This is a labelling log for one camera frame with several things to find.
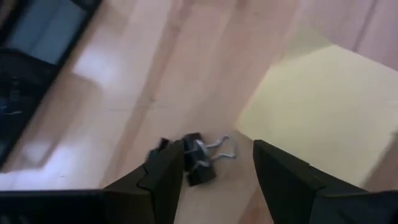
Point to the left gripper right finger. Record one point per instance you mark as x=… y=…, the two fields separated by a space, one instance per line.
x=295 y=193

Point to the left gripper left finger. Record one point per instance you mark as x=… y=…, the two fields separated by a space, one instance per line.
x=155 y=193

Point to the black binder clip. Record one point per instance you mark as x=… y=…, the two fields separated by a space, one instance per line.
x=199 y=174

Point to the yellow sticky note pad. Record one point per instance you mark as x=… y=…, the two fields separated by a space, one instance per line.
x=326 y=109

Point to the black mesh desk organizer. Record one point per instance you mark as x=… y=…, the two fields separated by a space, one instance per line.
x=18 y=93

